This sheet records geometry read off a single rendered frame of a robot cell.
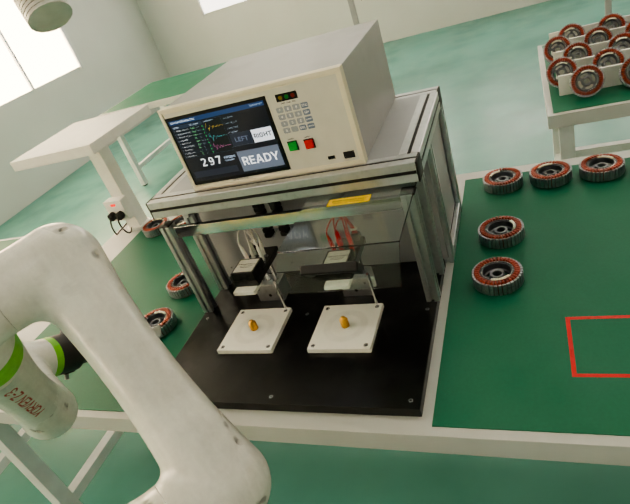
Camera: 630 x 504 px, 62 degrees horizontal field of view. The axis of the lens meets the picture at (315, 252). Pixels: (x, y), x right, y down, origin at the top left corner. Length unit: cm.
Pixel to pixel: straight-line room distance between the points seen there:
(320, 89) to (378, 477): 130
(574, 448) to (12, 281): 89
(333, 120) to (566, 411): 68
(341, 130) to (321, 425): 59
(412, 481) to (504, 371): 86
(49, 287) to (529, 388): 82
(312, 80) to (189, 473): 73
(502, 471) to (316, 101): 128
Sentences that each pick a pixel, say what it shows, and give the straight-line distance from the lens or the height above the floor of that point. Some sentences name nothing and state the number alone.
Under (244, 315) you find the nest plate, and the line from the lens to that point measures 139.
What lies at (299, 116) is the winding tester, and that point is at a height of 124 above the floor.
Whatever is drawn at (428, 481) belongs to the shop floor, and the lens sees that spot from 187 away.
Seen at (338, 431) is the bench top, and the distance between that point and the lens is 107.
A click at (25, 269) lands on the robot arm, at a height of 129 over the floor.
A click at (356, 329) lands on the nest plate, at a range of 120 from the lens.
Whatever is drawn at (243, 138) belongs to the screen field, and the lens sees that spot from 118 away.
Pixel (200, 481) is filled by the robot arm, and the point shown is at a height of 100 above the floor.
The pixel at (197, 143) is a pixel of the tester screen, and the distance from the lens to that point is 124.
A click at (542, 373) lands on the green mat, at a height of 75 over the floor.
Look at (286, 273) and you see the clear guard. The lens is 99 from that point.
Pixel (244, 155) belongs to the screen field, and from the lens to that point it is 120.
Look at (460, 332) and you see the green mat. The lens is 118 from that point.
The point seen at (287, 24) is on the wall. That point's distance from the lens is 790.
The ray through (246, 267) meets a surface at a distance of 130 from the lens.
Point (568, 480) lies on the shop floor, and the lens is 185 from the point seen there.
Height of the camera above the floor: 155
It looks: 30 degrees down
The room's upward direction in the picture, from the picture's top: 20 degrees counter-clockwise
